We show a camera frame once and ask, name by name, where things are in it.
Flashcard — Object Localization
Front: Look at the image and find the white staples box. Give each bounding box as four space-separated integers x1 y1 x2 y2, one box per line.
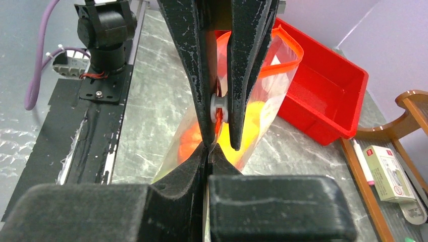
363 145 416 203

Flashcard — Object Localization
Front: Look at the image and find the wooden three-tier shelf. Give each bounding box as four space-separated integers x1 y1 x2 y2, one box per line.
341 90 427 241

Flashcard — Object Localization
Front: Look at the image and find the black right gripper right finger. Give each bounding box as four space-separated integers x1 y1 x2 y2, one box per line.
207 146 357 241

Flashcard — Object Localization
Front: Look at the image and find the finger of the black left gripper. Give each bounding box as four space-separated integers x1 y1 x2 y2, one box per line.
158 0 217 147
227 1 279 150

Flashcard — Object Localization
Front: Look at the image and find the yellow banana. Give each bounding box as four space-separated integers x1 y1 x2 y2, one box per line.
218 101 265 170

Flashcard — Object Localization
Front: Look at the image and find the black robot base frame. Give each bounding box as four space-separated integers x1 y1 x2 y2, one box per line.
1 1 147 222

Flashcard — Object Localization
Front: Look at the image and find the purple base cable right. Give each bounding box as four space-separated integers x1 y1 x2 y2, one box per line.
24 0 91 111

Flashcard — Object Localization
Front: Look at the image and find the clear zip top bag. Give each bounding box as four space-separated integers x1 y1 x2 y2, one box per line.
153 23 304 182

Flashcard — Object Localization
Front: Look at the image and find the red plastic tray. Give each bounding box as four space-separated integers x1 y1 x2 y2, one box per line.
274 19 368 145

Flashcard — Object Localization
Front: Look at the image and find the orange red pepper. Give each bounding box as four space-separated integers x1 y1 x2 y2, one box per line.
177 123 202 164

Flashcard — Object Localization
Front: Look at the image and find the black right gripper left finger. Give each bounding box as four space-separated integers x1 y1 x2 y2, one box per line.
1 144 207 241

